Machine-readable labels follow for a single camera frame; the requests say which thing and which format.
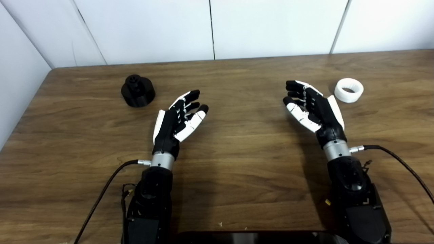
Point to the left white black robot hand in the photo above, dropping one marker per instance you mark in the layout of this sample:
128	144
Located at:
166	135

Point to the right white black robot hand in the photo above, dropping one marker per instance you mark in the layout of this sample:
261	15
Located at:
325	115

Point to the round black part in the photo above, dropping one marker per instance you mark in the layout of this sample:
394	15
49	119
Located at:
137	94

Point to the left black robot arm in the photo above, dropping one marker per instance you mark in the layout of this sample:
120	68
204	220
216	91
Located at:
151	203

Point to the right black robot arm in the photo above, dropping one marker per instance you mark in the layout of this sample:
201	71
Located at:
356	203

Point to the glossy black robot chest panel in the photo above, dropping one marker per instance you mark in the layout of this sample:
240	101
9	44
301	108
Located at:
254	238

